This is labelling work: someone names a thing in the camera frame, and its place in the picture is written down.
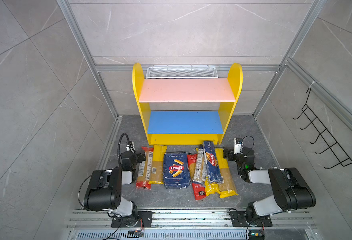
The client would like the white wire mesh basket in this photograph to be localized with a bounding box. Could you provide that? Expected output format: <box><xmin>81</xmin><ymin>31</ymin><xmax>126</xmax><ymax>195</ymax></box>
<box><xmin>146</xmin><ymin>66</ymin><xmax>218</xmax><ymax>79</ymax></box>

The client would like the clear spaghetti bag white label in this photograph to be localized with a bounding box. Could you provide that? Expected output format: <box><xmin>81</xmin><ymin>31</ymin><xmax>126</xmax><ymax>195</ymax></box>
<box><xmin>192</xmin><ymin>148</ymin><xmax>207</xmax><ymax>186</ymax></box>

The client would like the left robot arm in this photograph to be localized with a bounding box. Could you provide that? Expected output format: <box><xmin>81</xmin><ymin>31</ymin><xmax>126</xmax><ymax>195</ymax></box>
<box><xmin>77</xmin><ymin>133</ymin><xmax>139</xmax><ymax>221</ymax></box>

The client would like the blue Barilla rigatoni box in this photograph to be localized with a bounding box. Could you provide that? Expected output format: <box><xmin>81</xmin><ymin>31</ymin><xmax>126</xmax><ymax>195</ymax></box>
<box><xmin>163</xmin><ymin>152</ymin><xmax>191</xmax><ymax>189</ymax></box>

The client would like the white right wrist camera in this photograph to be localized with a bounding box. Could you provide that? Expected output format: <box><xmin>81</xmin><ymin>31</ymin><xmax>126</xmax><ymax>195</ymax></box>
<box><xmin>234</xmin><ymin>138</ymin><xmax>243</xmax><ymax>155</ymax></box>

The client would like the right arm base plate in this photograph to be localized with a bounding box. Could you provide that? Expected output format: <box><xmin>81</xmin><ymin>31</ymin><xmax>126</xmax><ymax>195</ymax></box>
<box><xmin>228</xmin><ymin>209</ymin><xmax>273</xmax><ymax>227</ymax></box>

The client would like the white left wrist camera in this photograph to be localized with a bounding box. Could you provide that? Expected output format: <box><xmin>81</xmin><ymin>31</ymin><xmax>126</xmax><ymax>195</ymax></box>
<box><xmin>126</xmin><ymin>141</ymin><xmax>136</xmax><ymax>152</ymax></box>

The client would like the yellow Pastatime spaghetti bag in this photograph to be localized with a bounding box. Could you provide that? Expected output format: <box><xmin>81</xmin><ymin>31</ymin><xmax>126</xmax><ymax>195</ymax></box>
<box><xmin>215</xmin><ymin>148</ymin><xmax>230</xmax><ymax>199</ymax></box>

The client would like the black wire wall rack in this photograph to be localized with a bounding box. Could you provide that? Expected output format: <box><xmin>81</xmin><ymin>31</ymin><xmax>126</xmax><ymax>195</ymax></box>
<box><xmin>292</xmin><ymin>88</ymin><xmax>352</xmax><ymax>170</ymax></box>

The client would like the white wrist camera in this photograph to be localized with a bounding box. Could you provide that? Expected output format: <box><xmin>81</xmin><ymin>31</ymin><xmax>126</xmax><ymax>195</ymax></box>
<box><xmin>126</xmin><ymin>141</ymin><xmax>136</xmax><ymax>152</ymax></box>
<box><xmin>234</xmin><ymin>138</ymin><xmax>243</xmax><ymax>155</ymax></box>

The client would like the yellow shelf unit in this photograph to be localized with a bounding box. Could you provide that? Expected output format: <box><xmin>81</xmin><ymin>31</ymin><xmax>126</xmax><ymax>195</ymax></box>
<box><xmin>132</xmin><ymin>63</ymin><xmax>244</xmax><ymax>145</ymax></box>

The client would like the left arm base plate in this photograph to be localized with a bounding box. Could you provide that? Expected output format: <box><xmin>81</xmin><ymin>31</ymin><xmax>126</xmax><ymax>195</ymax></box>
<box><xmin>111</xmin><ymin>211</ymin><xmax>153</xmax><ymax>228</ymax></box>

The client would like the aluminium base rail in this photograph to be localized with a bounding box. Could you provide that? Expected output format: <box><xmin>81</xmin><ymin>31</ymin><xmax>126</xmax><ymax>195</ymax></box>
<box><xmin>60</xmin><ymin>209</ymin><xmax>322</xmax><ymax>240</ymax></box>

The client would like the red spaghetti bag left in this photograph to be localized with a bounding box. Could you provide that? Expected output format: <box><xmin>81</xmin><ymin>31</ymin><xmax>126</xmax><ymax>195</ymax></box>
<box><xmin>136</xmin><ymin>147</ymin><xmax>154</xmax><ymax>191</ymax></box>

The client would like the red spaghetti bag centre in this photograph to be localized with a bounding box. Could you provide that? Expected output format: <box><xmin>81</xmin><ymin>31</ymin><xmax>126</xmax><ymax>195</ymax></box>
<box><xmin>188</xmin><ymin>154</ymin><xmax>207</xmax><ymax>201</ymax></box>

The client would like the blue Barilla spaghetti box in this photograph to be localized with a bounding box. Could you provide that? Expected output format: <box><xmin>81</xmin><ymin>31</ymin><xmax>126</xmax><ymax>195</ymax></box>
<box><xmin>203</xmin><ymin>141</ymin><xmax>221</xmax><ymax>184</ymax></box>

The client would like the red spaghetti bag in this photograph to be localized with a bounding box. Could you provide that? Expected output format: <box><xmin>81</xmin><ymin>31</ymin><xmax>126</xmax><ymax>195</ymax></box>
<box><xmin>136</xmin><ymin>147</ymin><xmax>154</xmax><ymax>191</ymax></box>
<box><xmin>188</xmin><ymin>154</ymin><xmax>207</xmax><ymax>201</ymax></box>

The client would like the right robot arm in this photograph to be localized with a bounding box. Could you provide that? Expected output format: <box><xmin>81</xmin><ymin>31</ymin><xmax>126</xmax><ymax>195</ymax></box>
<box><xmin>224</xmin><ymin>148</ymin><xmax>316</xmax><ymax>222</ymax></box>

